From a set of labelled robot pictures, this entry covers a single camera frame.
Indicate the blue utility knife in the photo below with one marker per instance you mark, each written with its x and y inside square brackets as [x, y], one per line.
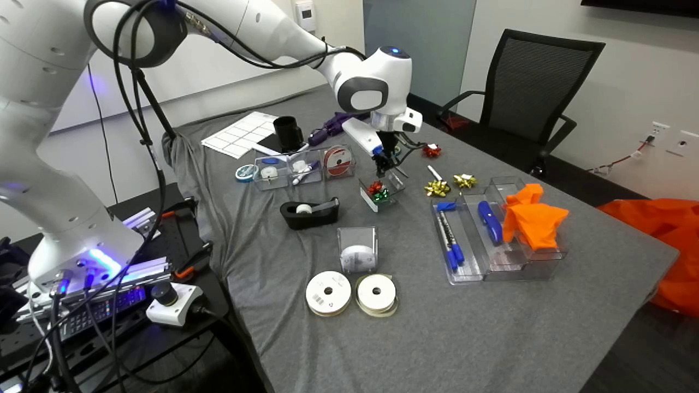
[490, 221]

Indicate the black tape dispenser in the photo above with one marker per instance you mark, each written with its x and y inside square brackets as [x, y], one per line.
[308, 214]

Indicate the red gift bow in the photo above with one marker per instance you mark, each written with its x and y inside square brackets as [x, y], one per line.
[431, 150]

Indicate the emergency stop button box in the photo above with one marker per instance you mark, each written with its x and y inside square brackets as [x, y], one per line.
[173, 305]

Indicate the small clear box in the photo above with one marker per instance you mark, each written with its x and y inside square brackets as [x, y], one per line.
[382, 197]

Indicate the white ribbon spool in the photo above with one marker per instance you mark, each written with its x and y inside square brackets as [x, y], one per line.
[327, 293]
[376, 293]

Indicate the tall clear box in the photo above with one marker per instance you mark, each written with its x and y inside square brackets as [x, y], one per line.
[357, 240]

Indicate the clear tiered organizer tray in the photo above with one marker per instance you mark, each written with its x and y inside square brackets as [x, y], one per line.
[491, 262]

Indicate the small white tape roll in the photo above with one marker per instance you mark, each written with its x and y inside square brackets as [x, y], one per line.
[268, 173]

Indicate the white label sheet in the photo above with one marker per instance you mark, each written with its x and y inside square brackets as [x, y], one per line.
[238, 134]

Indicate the black keyboard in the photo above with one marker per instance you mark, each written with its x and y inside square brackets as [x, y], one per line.
[104, 311]

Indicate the purple fabric bundle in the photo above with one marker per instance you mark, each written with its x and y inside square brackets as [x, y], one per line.
[333, 128]

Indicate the white ribbon roll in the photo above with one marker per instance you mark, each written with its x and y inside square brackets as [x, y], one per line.
[357, 258]

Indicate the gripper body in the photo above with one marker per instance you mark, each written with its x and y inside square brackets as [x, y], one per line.
[387, 143]

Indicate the black office chair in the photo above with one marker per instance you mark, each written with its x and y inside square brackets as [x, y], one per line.
[538, 82]

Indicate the white wall plate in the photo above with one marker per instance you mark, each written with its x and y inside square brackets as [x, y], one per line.
[689, 144]

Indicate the frosted glass panel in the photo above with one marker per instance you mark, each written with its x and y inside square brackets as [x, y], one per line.
[420, 43]

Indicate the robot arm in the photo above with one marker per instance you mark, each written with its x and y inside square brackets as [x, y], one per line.
[49, 65]

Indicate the orange tissue paper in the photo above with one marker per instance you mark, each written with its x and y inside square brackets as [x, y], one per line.
[532, 221]

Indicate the gold gift bow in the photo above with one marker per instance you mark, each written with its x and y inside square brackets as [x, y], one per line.
[464, 181]
[437, 188]

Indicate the blue pen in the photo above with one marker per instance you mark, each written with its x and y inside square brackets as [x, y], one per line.
[448, 251]

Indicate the red and green bows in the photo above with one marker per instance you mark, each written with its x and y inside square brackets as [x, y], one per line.
[378, 192]

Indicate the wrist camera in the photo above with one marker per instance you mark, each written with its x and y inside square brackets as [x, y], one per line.
[361, 136]

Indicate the grey tablecloth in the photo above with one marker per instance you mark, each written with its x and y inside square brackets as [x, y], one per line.
[437, 327]

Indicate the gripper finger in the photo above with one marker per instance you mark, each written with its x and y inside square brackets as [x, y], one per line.
[396, 165]
[380, 165]

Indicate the orange plastic bag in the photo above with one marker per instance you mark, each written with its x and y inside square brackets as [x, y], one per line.
[677, 240]

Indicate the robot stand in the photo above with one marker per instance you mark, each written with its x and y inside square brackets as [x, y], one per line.
[136, 355]

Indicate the small white stick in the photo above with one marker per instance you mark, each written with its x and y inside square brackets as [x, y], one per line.
[434, 173]

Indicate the black marker blue cap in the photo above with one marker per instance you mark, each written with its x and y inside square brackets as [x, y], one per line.
[451, 234]

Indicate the white thermostat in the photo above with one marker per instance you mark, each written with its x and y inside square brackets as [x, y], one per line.
[306, 15]

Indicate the blue and white tape roll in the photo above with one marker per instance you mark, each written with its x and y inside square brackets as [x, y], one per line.
[246, 172]

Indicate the black cup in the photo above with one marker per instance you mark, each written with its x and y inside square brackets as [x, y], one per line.
[287, 134]

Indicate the white wall socket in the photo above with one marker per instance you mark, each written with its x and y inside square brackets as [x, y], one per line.
[659, 131]

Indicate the blue clip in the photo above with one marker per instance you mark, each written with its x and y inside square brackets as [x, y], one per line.
[445, 206]

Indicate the orange clamp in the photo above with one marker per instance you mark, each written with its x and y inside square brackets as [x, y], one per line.
[194, 261]
[180, 207]

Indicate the white marker pen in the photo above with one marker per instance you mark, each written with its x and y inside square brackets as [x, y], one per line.
[303, 173]

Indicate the clear divided organizer box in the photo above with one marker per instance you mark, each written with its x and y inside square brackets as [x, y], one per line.
[306, 174]

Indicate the wall monitor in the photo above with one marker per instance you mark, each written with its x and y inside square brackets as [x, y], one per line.
[644, 5]

